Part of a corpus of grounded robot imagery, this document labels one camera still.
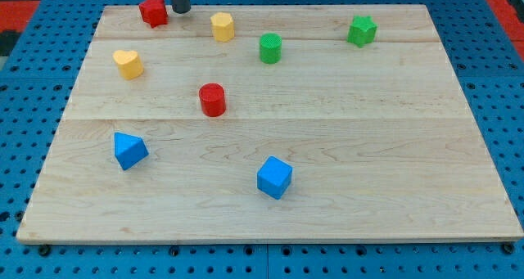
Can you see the yellow heart block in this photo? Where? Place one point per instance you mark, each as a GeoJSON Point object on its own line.
{"type": "Point", "coordinates": [129, 64]}

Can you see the blue cube block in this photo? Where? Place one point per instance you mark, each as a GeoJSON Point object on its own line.
{"type": "Point", "coordinates": [274, 177]}

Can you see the green star block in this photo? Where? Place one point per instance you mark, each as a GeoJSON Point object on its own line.
{"type": "Point", "coordinates": [362, 31]}

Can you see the red star block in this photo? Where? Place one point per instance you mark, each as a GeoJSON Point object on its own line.
{"type": "Point", "coordinates": [153, 12]}

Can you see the green cylinder block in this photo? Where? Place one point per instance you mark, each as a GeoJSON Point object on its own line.
{"type": "Point", "coordinates": [270, 46]}

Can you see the red cylinder block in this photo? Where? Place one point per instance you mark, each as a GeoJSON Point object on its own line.
{"type": "Point", "coordinates": [212, 99]}

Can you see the yellow hexagon block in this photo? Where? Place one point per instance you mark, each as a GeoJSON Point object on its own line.
{"type": "Point", "coordinates": [222, 25]}

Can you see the blue triangular prism block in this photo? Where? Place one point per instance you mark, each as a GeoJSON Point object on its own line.
{"type": "Point", "coordinates": [129, 149]}

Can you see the light wooden board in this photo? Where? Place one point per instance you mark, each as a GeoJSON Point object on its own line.
{"type": "Point", "coordinates": [382, 142]}

